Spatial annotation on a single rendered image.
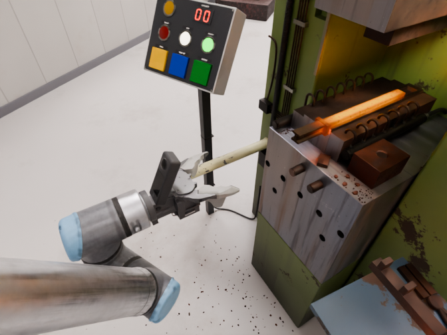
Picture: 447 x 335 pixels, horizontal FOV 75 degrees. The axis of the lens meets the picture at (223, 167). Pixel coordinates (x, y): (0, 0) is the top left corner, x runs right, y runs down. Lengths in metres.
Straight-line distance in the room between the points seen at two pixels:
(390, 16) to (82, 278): 0.70
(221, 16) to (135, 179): 1.37
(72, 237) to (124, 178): 1.56
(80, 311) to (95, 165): 1.93
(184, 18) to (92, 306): 0.95
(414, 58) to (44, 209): 2.09
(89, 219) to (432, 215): 0.85
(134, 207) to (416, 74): 1.03
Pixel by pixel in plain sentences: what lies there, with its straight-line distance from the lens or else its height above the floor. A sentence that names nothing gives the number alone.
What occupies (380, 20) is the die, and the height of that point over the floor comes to 1.29.
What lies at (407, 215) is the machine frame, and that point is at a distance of 1.02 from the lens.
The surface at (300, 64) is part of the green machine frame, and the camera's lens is 1.10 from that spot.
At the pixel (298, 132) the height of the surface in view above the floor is 1.01.
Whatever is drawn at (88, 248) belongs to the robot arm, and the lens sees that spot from 0.64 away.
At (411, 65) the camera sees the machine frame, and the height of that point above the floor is 1.03.
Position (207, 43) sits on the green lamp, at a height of 1.09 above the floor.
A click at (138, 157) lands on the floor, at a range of 2.30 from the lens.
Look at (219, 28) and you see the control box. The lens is 1.07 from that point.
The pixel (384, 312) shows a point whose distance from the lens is 0.85.
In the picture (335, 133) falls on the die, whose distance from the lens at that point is 0.87.
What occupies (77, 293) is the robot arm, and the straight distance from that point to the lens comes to 0.45.
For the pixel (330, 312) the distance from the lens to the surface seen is 0.81.
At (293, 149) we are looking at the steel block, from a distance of 0.91.
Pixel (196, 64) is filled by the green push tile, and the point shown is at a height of 1.03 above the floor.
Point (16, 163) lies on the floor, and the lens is 2.64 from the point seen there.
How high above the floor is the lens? 1.49
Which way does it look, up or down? 44 degrees down
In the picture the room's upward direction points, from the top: straight up
